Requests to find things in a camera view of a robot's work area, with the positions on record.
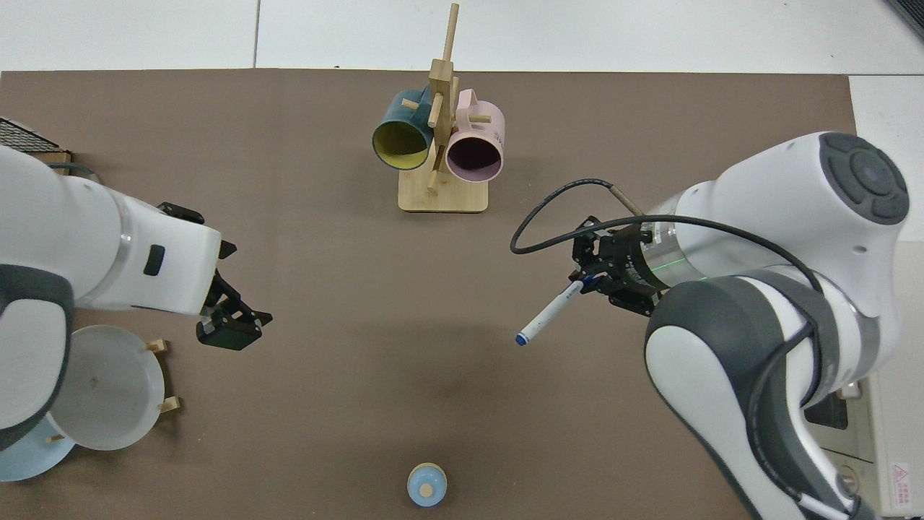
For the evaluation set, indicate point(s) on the white marker with blue cap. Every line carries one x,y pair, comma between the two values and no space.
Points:
548,312

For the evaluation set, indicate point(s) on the wooden plate rack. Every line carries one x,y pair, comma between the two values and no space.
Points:
170,405

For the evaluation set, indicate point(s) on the brown table cloth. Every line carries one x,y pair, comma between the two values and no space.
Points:
361,325

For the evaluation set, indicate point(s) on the grey plate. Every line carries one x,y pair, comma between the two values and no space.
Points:
108,390

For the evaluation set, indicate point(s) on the wooden cup stand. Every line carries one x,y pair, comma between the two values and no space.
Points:
442,195

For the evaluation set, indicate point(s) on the pink cup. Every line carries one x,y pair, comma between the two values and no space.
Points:
476,130

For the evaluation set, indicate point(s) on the light blue plate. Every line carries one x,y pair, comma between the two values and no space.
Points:
29,462

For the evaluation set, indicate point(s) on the dark blue cup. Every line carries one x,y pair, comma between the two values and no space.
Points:
397,115

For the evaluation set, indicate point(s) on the small blue round thing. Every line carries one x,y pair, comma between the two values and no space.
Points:
426,485

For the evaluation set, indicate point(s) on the dark ribbed object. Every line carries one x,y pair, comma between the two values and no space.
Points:
911,13

